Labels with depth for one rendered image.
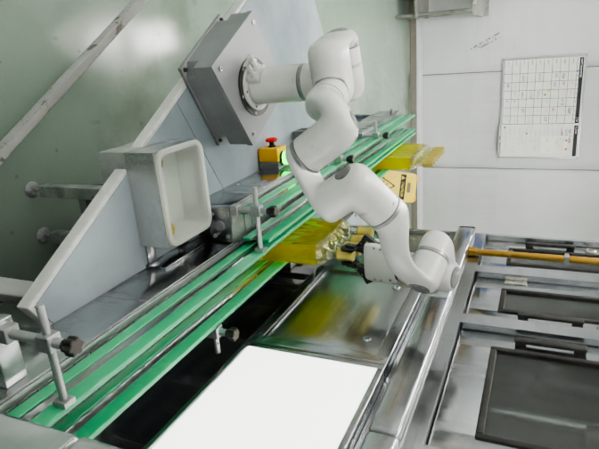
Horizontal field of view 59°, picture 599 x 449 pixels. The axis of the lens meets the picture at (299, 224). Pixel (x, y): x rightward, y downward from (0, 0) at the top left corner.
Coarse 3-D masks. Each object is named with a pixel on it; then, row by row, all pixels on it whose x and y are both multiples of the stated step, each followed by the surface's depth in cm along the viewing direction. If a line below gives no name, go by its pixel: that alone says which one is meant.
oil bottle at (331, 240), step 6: (294, 234) 150; (300, 234) 150; (306, 234) 149; (312, 234) 149; (318, 234) 149; (324, 234) 148; (330, 234) 148; (324, 240) 145; (330, 240) 145; (336, 240) 147; (330, 246) 144
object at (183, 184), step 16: (176, 144) 121; (192, 144) 125; (160, 160) 115; (176, 160) 131; (192, 160) 130; (160, 176) 115; (176, 176) 132; (192, 176) 132; (160, 192) 117; (176, 192) 132; (192, 192) 133; (208, 192) 132; (176, 208) 133; (192, 208) 135; (208, 208) 133; (176, 224) 132; (192, 224) 132; (208, 224) 133; (176, 240) 123
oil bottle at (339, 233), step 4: (300, 228) 155; (304, 228) 155; (308, 228) 155; (312, 228) 154; (316, 228) 154; (320, 228) 154; (324, 228) 153; (328, 228) 153; (332, 228) 153; (336, 228) 153; (304, 232) 153; (308, 232) 152; (312, 232) 152; (316, 232) 151; (320, 232) 151; (324, 232) 151; (328, 232) 150; (332, 232) 150; (336, 232) 150; (340, 232) 151; (336, 236) 149; (340, 236) 150; (340, 240) 150
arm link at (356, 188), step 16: (288, 144) 113; (288, 160) 111; (304, 176) 110; (320, 176) 114; (336, 176) 106; (352, 176) 103; (368, 176) 104; (304, 192) 110; (320, 192) 108; (336, 192) 105; (352, 192) 104; (368, 192) 104; (384, 192) 106; (320, 208) 108; (336, 208) 107; (352, 208) 107; (368, 208) 106; (384, 208) 106
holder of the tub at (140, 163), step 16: (160, 144) 124; (128, 160) 118; (144, 160) 116; (128, 176) 119; (144, 176) 117; (144, 192) 119; (144, 208) 120; (160, 208) 118; (144, 224) 122; (160, 224) 120; (144, 240) 123; (160, 240) 121; (176, 256) 131
